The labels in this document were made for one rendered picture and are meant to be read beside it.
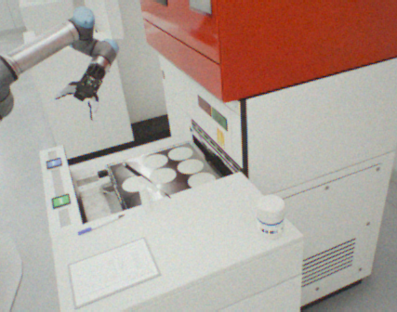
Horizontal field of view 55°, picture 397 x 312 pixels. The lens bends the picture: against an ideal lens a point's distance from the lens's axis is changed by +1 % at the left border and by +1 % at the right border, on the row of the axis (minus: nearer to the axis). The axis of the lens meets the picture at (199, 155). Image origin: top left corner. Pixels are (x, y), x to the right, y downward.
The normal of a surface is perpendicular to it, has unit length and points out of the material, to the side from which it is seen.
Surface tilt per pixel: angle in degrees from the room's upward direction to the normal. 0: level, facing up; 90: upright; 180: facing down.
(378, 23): 90
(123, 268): 0
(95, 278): 0
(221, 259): 0
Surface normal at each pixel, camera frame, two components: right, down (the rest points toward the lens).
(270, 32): 0.39, 0.45
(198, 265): -0.10, -0.84
